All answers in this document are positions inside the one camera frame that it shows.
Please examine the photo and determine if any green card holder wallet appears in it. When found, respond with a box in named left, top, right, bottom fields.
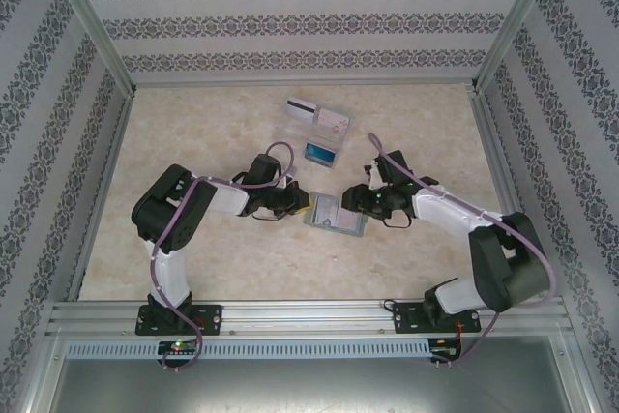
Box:
left=303, top=192, right=368, bottom=239

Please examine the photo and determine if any white card with grey print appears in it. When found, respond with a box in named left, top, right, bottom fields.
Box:
left=312, top=196, right=342, bottom=229

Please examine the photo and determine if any single pink floral card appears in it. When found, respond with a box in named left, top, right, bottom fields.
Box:
left=336, top=212, right=363, bottom=236

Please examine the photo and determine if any clear acrylic card organizer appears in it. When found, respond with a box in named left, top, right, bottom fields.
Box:
left=281, top=96, right=352, bottom=172

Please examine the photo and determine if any blue card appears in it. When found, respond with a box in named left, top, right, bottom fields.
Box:
left=304, top=141, right=339, bottom=165

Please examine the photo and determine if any pink floral card stack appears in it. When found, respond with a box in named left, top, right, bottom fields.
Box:
left=316, top=109, right=350, bottom=136

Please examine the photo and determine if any white card with magnetic stripe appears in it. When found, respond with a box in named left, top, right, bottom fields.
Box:
left=285, top=98, right=318, bottom=123

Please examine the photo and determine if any right controller board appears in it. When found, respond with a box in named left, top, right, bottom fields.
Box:
left=429, top=338, right=463, bottom=361

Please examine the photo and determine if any controller board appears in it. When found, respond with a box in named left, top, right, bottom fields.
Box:
left=158, top=339, right=200, bottom=355
left=429, top=338, right=463, bottom=361

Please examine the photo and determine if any left controller board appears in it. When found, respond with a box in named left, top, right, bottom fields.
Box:
left=158, top=339, right=200, bottom=355

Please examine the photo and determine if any grey metal sheet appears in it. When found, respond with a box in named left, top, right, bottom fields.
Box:
left=28, top=335, right=596, bottom=413

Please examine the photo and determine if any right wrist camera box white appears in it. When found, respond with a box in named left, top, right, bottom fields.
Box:
left=363, top=160, right=386, bottom=190

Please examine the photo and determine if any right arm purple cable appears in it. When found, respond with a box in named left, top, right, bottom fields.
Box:
left=368, top=132, right=557, bottom=370

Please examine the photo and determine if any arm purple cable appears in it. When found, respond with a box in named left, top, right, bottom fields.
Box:
left=150, top=140, right=298, bottom=373
left=368, top=132, right=557, bottom=370

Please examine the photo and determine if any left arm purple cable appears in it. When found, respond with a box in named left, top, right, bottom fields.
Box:
left=150, top=140, right=298, bottom=373

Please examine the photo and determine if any aluminium mounting rail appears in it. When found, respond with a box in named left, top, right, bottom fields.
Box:
left=45, top=300, right=575, bottom=337

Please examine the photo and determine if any right aluminium side rail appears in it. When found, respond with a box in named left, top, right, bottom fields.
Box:
left=471, top=91, right=550, bottom=298

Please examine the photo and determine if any aluminium side rail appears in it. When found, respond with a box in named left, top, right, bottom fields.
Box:
left=471, top=91, right=550, bottom=298
left=65, top=93, right=136, bottom=303

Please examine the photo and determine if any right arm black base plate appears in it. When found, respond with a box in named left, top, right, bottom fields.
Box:
left=392, top=301, right=483, bottom=335

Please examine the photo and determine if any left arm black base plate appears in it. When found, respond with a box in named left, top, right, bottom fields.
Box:
left=134, top=304, right=224, bottom=337

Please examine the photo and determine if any slotted grey cable duct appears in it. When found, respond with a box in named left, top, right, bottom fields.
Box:
left=65, top=339, right=431, bottom=360

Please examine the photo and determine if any left aluminium side rail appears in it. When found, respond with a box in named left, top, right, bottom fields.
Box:
left=65, top=93, right=136, bottom=303

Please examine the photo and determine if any right aluminium frame post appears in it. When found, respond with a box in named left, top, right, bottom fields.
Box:
left=471, top=0, right=567, bottom=93

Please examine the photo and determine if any aluminium frame post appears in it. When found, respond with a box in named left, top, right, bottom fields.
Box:
left=41, top=0, right=136, bottom=95
left=471, top=0, right=567, bottom=93

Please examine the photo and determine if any left aluminium frame post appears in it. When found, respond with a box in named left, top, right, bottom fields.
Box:
left=41, top=0, right=136, bottom=95

